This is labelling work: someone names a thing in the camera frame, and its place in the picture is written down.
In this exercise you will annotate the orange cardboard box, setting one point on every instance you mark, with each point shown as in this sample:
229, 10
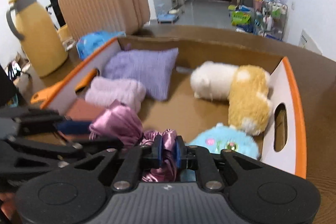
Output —
190, 116

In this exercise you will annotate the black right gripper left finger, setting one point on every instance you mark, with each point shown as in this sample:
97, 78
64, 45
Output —
85, 191

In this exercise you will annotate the light blue plush toy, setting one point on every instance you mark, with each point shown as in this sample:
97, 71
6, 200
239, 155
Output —
222, 137

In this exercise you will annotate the purple knitted pillow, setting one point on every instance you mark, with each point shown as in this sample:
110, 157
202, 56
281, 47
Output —
151, 68

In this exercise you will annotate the cluttered storage rack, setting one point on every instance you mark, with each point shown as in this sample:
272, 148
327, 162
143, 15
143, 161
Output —
270, 18

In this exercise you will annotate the yellow thermos jug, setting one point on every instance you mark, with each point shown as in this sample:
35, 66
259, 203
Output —
31, 24

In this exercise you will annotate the green snack bag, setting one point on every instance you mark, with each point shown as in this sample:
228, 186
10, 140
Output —
240, 18

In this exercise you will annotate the blue tissue pack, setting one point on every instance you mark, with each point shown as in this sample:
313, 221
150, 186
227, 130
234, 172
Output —
89, 43

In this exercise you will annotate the white and yellow plush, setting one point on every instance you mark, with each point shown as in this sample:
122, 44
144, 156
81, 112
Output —
244, 87

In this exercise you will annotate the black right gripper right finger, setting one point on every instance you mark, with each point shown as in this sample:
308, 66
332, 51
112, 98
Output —
253, 191

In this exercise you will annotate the pink satin scrunchie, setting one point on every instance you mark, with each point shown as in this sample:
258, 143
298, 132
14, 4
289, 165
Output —
122, 122

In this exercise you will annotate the pink ribbed suitcase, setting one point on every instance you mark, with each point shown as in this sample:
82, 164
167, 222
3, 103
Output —
87, 16

